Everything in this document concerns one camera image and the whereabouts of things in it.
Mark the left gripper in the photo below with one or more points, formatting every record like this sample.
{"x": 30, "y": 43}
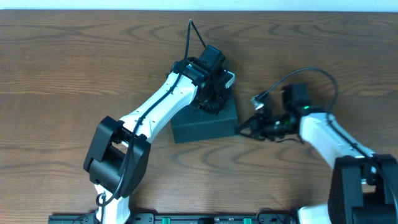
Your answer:
{"x": 213, "y": 108}

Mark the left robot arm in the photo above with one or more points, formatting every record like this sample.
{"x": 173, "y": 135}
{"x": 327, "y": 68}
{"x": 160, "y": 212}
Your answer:
{"x": 119, "y": 151}

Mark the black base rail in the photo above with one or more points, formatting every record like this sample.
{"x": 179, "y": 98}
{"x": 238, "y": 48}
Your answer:
{"x": 149, "y": 218}

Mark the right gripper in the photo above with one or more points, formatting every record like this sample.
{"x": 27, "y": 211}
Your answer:
{"x": 259, "y": 126}

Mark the dark green hinged box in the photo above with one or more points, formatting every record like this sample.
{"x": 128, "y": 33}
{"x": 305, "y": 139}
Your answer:
{"x": 191, "y": 124}

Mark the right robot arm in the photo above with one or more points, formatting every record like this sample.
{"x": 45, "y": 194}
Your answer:
{"x": 363, "y": 184}

